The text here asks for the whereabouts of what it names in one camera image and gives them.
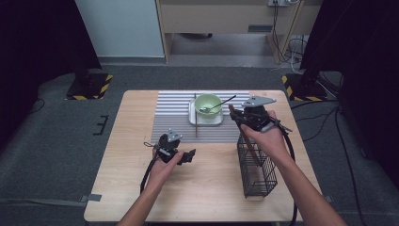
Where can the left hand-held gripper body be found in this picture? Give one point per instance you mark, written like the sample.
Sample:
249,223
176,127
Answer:
167,146

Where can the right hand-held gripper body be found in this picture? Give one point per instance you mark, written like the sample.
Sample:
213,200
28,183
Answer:
255,114

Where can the brown wooden chopstick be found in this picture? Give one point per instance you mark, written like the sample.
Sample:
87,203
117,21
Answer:
196,128
253,152

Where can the person's left hand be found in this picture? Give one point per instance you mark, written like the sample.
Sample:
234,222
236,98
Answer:
163,171

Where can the person's right hand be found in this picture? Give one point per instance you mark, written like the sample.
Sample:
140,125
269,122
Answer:
271,141

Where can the grey striped placemat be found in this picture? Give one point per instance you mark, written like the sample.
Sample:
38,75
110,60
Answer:
172,125

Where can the pale green bowl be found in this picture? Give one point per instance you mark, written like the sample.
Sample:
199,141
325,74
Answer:
207,100

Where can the white square plate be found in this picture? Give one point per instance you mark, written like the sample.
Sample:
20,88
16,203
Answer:
204,121

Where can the hazard-striped black stand base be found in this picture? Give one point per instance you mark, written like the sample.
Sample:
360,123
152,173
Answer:
301,91
87,86

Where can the grey tape piece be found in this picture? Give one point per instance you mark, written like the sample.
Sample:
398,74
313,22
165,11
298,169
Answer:
328,198
94,197

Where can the light wooden desk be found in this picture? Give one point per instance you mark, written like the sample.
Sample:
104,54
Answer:
219,19

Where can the grey power strip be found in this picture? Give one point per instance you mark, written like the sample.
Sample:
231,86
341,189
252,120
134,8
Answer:
279,3

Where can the black curtain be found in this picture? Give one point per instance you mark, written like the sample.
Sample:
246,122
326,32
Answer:
360,47
37,37

